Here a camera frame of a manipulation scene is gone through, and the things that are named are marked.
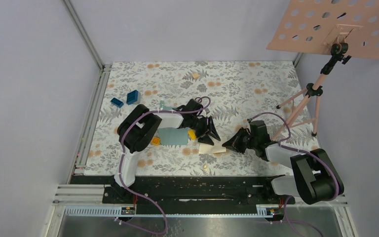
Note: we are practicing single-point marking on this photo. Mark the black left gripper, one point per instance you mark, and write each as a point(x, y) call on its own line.
point(205, 138)

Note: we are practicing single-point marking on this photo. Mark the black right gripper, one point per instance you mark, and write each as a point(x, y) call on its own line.
point(234, 142)

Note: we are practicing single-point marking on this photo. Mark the tan lined letter paper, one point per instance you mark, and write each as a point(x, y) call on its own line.
point(211, 149)

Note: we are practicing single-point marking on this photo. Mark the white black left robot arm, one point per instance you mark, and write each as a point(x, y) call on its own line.
point(139, 127)

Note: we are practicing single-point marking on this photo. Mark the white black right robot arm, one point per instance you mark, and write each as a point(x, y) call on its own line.
point(314, 177)

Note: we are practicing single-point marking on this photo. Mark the teal paper envelope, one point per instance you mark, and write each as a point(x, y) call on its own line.
point(169, 130)

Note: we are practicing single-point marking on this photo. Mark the yellow rectangular block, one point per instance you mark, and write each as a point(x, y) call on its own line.
point(192, 134)

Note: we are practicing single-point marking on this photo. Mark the floral patterned table mat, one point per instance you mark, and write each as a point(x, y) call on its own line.
point(233, 91)

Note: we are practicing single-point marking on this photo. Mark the small orange lego brick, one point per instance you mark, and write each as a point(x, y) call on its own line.
point(156, 141)

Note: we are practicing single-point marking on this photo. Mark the green white glue stick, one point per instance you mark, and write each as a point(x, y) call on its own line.
point(161, 104)

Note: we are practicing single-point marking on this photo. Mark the large blue lego brick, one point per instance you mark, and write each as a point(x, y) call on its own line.
point(133, 97)

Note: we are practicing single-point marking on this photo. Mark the small blue lego brick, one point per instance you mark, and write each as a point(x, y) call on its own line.
point(116, 102)

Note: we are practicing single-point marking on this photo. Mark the pink music stand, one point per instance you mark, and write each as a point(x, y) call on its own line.
point(342, 29)

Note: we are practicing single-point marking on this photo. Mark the aluminium frame post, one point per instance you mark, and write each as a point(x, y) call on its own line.
point(69, 6)

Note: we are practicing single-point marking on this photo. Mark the white slotted cable duct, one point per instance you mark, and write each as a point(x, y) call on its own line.
point(163, 211)

